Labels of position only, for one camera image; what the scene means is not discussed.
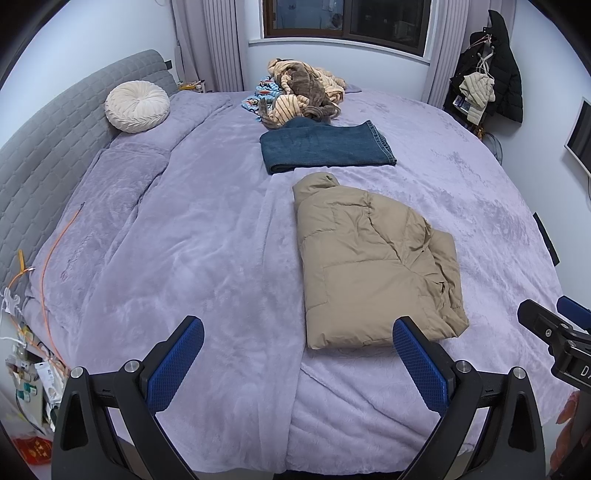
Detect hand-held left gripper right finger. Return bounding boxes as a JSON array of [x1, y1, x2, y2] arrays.
[[392, 316, 546, 480]]

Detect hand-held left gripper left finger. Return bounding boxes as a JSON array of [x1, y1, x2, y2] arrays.
[[52, 315, 205, 480]]

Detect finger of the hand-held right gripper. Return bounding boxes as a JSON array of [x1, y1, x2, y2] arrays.
[[517, 299, 580, 346], [556, 295, 591, 333]]

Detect beige puffer jacket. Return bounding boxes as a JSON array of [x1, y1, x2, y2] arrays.
[[293, 172, 471, 350]]

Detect striped brown plush clothes pile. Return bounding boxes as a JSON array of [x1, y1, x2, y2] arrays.
[[261, 58, 347, 130]]

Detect person's right hand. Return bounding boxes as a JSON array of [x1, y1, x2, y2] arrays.
[[556, 392, 581, 428]]

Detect black flat panel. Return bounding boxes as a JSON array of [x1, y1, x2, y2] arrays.
[[533, 211, 560, 267]]

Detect lavender plush blanket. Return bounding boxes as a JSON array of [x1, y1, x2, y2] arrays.
[[9, 88, 573, 474]]

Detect clutter beside bed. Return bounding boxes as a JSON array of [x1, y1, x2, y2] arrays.
[[0, 286, 70, 435]]

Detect red packet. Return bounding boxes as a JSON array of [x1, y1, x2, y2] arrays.
[[11, 436, 52, 462]]

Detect grey round fan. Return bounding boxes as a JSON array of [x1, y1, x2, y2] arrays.
[[482, 131, 505, 163]]

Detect folded blue jeans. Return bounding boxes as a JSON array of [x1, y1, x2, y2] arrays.
[[259, 117, 398, 175]]

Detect pale beige hanging garment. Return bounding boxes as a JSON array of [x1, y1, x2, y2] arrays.
[[458, 73, 496, 125]]

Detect grey quilted headboard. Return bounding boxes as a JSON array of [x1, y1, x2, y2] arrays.
[[0, 49, 177, 282]]

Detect black hanging coat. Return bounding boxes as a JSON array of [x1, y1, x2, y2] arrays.
[[450, 10, 524, 124]]

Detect round cream cushion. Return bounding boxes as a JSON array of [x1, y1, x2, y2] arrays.
[[104, 80, 171, 134]]

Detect colourful printed cloth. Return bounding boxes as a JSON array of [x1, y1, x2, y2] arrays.
[[241, 78, 282, 121]]

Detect grey pleated curtain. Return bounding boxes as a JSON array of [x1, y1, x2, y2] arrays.
[[424, 0, 472, 109], [171, 0, 245, 93]]

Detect dark framed window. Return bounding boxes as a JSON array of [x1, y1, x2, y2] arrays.
[[248, 0, 437, 58]]

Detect orange cable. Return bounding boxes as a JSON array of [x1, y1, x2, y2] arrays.
[[7, 204, 85, 370]]

